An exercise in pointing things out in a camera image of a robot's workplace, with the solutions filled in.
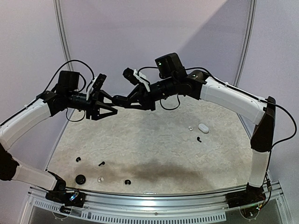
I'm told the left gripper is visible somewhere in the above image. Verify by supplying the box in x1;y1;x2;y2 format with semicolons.
66;89;120;120

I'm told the black hook earbud front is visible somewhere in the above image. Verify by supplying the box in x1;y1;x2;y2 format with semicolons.
124;179;131;185

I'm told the black earbud charging case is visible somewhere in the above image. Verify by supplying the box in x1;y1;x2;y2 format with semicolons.
111;95;130;108

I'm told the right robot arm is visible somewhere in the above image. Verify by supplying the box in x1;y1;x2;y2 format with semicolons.
114;53;276;203

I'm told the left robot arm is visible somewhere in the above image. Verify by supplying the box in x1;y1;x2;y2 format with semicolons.
0;71;117;203

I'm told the white earbud charging case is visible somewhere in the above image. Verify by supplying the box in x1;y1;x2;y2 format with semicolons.
198;123;209;133

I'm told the round black case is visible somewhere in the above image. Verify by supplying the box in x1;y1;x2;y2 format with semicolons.
75;174;86;185

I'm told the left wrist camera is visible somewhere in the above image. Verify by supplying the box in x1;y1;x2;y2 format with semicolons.
86;73;107;100

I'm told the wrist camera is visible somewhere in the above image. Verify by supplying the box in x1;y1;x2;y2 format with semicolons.
86;73;107;100
123;68;150;92

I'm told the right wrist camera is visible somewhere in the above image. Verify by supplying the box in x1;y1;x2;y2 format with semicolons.
123;68;150;92

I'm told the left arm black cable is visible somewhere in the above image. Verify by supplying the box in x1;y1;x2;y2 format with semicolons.
49;60;94;122

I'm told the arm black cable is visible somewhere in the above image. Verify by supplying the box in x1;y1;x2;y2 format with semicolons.
137;66;298;147
49;60;94;122

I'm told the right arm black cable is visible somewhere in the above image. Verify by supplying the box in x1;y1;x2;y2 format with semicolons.
137;66;298;147

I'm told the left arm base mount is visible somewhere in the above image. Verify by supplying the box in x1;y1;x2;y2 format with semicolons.
45;189;86;208

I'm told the left frame post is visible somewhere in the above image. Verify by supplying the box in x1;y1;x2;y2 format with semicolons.
53;0;71;62

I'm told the frame post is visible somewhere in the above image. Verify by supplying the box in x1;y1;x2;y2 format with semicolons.
53;0;71;62
233;0;256;87

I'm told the aluminium front rail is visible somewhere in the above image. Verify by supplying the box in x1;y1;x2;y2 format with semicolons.
21;182;292;224

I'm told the right frame post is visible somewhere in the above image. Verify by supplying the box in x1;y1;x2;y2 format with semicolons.
233;0;256;87

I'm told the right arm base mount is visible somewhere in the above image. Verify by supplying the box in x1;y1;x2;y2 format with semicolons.
225;183;266;208

